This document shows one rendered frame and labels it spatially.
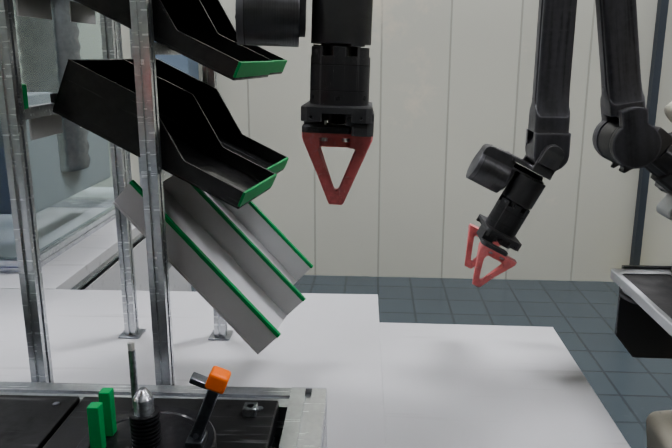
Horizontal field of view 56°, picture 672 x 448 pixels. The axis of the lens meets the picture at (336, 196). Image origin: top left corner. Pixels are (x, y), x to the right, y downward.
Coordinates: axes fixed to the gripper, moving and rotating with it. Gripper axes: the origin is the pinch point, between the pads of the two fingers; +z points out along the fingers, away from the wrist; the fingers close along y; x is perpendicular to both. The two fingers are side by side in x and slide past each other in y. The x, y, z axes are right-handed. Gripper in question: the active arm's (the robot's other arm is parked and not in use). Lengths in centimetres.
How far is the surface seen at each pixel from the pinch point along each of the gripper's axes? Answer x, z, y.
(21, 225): -40.7, 8.7, -14.4
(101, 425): -22.2, 22.9, 6.3
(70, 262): -71, 39, -89
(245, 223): -17.5, 15.1, -44.3
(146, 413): -17.9, 21.8, 5.6
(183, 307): -34, 38, -61
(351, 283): -1, 120, -307
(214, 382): -11.0, 17.9, 5.7
